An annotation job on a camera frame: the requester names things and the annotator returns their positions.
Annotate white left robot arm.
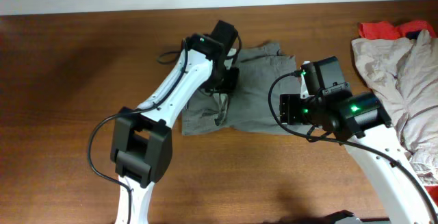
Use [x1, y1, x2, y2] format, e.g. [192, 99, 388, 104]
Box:
[110, 21, 240, 223]

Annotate grey cotton shorts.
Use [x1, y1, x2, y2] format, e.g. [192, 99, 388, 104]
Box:
[182, 42, 296, 136]

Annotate red cloth garment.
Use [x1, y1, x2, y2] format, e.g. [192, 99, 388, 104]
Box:
[359, 20, 437, 40]

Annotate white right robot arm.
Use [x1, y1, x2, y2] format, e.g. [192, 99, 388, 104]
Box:
[272, 56, 437, 223]

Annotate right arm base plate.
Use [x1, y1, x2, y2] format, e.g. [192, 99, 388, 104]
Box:
[323, 210, 391, 224]

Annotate beige cloth garment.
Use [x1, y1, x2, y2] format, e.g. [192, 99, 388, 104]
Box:
[351, 30, 437, 186]

